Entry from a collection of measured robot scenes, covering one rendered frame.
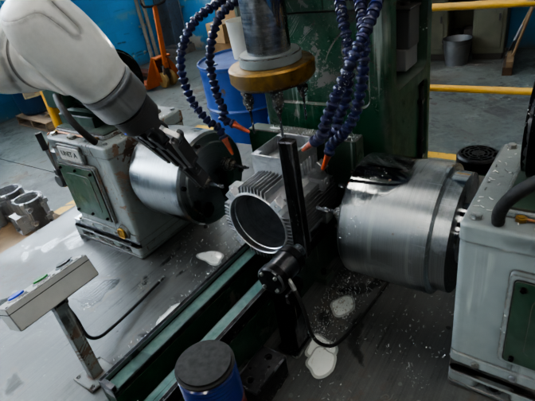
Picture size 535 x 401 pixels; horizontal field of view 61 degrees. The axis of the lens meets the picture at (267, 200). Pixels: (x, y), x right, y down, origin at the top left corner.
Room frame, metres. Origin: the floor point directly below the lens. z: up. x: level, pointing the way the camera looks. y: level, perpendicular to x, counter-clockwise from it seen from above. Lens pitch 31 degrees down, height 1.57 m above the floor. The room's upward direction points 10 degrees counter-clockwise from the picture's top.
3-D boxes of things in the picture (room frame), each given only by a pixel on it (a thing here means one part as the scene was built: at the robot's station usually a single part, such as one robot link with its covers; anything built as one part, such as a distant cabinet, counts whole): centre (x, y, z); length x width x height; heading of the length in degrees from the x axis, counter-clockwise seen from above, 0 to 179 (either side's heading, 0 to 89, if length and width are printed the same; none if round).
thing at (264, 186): (0.91, -0.03, 1.02); 0.20 x 0.19 x 0.19; 139
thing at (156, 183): (1.14, 0.24, 1.04); 0.37 x 0.25 x 0.25; 50
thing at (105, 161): (1.30, 0.42, 0.99); 0.35 x 0.31 x 0.37; 50
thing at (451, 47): (4.80, -2.30, 0.14); 0.30 x 0.30 x 0.27
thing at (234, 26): (3.10, -0.04, 0.99); 0.24 x 0.22 x 0.24; 51
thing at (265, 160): (0.94, -0.06, 1.11); 0.12 x 0.11 x 0.07; 139
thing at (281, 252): (0.78, -0.15, 0.92); 0.45 x 0.13 x 0.24; 140
